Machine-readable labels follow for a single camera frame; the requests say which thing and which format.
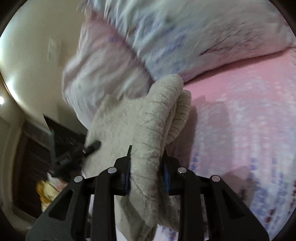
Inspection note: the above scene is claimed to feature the yellow crumpled clothes pile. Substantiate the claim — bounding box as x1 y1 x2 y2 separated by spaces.
36 173 68 212

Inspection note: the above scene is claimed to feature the pale pink pillow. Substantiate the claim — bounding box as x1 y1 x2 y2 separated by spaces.
62 11 153 129

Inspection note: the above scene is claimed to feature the pink floral bed sheet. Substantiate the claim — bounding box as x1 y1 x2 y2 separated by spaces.
153 48 295 240

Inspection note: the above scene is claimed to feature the lavender print pillow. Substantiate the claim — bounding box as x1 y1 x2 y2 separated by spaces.
83 1 295 81

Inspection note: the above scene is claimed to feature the dark wall-mounted television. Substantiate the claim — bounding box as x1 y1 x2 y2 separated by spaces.
43 115 86 154

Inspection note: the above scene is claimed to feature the white wall switch panel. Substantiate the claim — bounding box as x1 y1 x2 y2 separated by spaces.
47 37 61 63

